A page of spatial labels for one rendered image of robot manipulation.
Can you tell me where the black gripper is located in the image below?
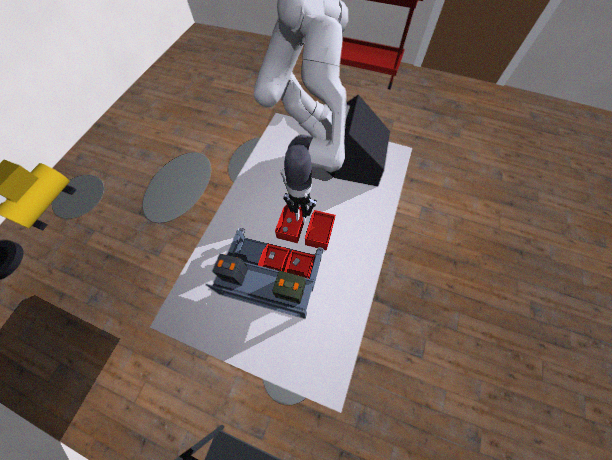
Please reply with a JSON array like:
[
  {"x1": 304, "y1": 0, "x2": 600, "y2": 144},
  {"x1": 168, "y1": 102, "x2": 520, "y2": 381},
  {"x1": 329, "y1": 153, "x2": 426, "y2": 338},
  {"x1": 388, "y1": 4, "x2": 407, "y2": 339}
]
[{"x1": 283, "y1": 193, "x2": 317, "y2": 223}]

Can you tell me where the red bin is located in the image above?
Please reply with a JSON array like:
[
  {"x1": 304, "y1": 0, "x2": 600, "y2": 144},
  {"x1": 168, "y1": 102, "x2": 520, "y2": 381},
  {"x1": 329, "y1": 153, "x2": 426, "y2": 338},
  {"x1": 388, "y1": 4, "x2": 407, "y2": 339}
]
[
  {"x1": 305, "y1": 210, "x2": 336, "y2": 250},
  {"x1": 284, "y1": 250, "x2": 315, "y2": 279},
  {"x1": 275, "y1": 204, "x2": 304, "y2": 243},
  {"x1": 258, "y1": 244, "x2": 291, "y2": 272}
]

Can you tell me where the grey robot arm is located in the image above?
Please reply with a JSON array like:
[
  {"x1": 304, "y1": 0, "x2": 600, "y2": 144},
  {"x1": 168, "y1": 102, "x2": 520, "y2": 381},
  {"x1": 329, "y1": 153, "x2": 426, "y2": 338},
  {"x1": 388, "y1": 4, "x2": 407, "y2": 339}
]
[{"x1": 254, "y1": 0, "x2": 350, "y2": 198}]

